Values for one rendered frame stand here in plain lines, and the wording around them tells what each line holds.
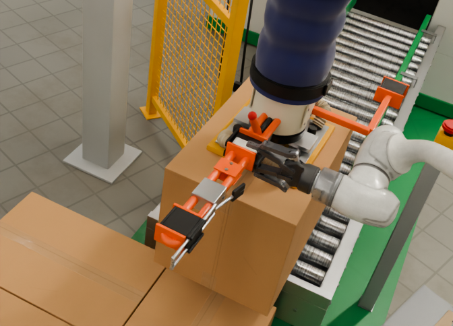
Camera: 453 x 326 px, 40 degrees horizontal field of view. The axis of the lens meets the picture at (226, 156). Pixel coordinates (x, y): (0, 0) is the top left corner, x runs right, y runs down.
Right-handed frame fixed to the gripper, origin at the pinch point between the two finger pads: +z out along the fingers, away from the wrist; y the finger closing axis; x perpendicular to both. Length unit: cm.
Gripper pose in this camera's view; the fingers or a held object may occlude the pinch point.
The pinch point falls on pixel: (244, 151)
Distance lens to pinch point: 165.0
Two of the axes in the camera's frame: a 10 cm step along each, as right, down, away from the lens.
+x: 4.2, -5.4, 7.3
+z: -8.9, -3.8, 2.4
